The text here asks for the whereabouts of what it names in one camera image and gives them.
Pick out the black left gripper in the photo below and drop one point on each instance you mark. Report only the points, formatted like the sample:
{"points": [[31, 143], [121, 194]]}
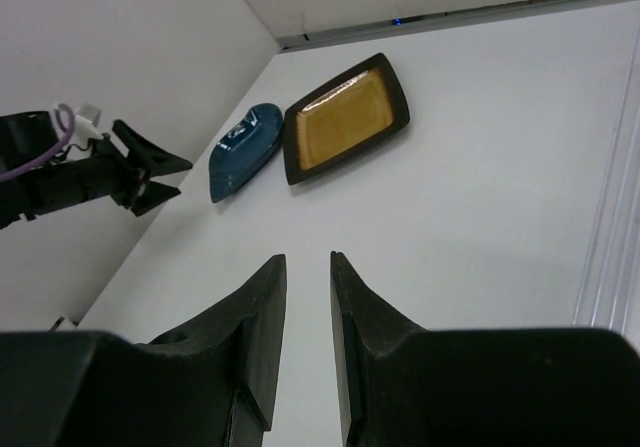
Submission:
{"points": [[57, 187]]}

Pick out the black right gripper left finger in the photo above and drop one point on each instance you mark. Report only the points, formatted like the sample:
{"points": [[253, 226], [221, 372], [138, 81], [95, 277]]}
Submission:
{"points": [[211, 381]]}

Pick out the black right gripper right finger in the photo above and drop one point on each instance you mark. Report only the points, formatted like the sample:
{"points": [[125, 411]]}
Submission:
{"points": [[402, 385]]}

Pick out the dark blue leaf dish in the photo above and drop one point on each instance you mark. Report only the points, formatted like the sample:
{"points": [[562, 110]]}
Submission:
{"points": [[244, 150]]}

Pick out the square black yellow plate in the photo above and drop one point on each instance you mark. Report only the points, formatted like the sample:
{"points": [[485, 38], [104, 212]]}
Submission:
{"points": [[346, 116]]}

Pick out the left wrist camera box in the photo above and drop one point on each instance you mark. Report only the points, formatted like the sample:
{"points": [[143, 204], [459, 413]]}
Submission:
{"points": [[87, 118]]}

